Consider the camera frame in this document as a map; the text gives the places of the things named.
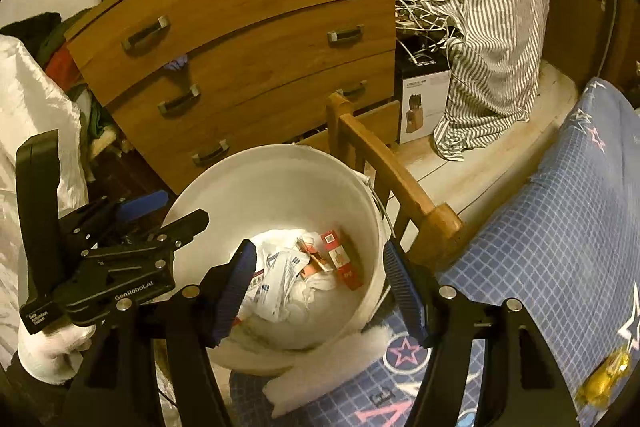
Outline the yellow snack packet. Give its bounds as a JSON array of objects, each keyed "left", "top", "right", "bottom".
[{"left": 575, "top": 347, "right": 633, "bottom": 410}]

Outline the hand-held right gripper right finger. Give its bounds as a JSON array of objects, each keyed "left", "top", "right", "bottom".
[{"left": 382, "top": 238, "right": 583, "bottom": 427}]

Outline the wooden chair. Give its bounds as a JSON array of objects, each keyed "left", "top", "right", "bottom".
[{"left": 297, "top": 92, "right": 466, "bottom": 268}]

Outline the person's left forearm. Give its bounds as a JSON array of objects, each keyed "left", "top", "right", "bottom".
[{"left": 0, "top": 357, "right": 76, "bottom": 427}]

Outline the grey white medicine box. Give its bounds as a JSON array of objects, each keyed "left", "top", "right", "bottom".
[{"left": 250, "top": 247, "right": 308, "bottom": 323}]

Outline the knife block box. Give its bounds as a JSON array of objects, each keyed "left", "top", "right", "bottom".
[{"left": 395, "top": 39, "right": 451, "bottom": 145}]

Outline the white bucket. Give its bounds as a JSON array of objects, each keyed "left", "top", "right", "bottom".
[{"left": 162, "top": 144, "right": 396, "bottom": 375}]

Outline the blue star-print blanket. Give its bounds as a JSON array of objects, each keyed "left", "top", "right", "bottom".
[{"left": 227, "top": 77, "right": 640, "bottom": 427}]

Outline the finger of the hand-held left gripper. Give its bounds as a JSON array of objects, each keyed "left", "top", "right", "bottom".
[
  {"left": 117, "top": 209, "right": 210, "bottom": 253},
  {"left": 87, "top": 190, "right": 169, "bottom": 233}
]

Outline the striped cloth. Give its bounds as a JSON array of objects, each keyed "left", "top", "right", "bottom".
[{"left": 407, "top": 0, "right": 551, "bottom": 162}]

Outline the white satin cloth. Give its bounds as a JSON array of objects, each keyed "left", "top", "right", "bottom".
[{"left": 0, "top": 34, "right": 83, "bottom": 368}]

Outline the person's left hand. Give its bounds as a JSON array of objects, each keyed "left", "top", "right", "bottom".
[{"left": 17, "top": 322, "right": 96, "bottom": 383}]

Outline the pile of clothes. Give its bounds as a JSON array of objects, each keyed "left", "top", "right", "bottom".
[{"left": 0, "top": 12, "right": 118, "bottom": 152}]

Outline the wooden dresser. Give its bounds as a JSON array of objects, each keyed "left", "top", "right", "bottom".
[{"left": 65, "top": 0, "right": 401, "bottom": 198}]

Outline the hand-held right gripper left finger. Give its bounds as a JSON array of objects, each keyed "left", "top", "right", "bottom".
[{"left": 62, "top": 238, "right": 258, "bottom": 427}]

